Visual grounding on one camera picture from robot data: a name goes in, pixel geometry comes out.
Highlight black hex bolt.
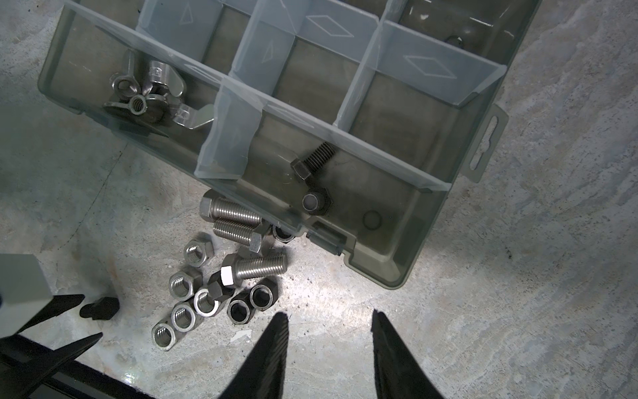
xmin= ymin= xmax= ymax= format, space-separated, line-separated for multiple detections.
xmin=290 ymin=142 xmax=337 ymax=182
xmin=302 ymin=187 xmax=333 ymax=215

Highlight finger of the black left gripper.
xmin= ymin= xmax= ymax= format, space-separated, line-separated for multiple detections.
xmin=1 ymin=332 xmax=103 ymax=398
xmin=18 ymin=294 xmax=85 ymax=333

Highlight grey transparent organizer box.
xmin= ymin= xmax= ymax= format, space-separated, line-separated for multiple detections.
xmin=38 ymin=1 xmax=539 ymax=289

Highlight pile of bolts and nuts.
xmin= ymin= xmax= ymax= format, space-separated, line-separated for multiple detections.
xmin=151 ymin=190 xmax=295 ymax=352

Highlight small black screw apart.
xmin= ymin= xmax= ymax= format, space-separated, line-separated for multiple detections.
xmin=79 ymin=297 xmax=120 ymax=321

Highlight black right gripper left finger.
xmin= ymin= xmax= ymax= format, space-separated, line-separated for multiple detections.
xmin=219 ymin=312 xmax=289 ymax=398

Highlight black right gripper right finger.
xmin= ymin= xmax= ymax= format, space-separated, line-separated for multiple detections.
xmin=372 ymin=309 xmax=444 ymax=398

